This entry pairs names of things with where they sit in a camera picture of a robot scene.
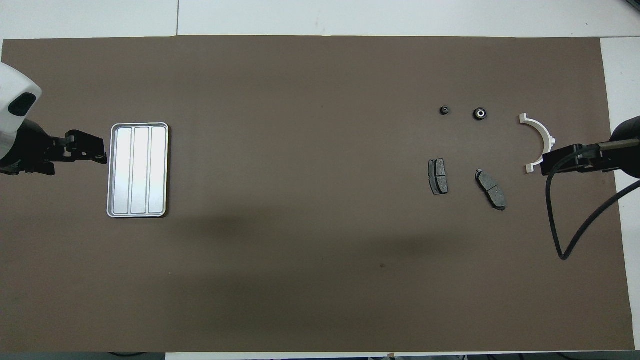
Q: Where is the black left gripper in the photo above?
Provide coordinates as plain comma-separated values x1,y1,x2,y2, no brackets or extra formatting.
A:
0,119,109,177

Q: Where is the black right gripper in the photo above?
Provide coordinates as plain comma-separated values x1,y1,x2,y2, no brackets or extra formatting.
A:
541,116,640,180

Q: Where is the silver ribbed metal tray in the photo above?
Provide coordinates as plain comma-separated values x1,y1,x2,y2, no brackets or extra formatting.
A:
106,122,170,219

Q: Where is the long curved brake pad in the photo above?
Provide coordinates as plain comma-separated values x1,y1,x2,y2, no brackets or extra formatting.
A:
475,168,507,211

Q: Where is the rectangular dark brake pad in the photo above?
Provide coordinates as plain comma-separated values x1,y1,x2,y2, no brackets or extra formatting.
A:
427,158,450,196

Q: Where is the brown table mat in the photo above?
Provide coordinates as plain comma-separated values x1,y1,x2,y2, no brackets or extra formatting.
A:
0,35,636,354

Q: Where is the white semicircular plastic bracket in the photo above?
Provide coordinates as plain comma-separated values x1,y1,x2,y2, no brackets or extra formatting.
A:
519,113,556,175

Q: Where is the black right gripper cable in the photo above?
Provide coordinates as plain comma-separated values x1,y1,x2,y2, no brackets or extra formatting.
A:
546,147,640,261

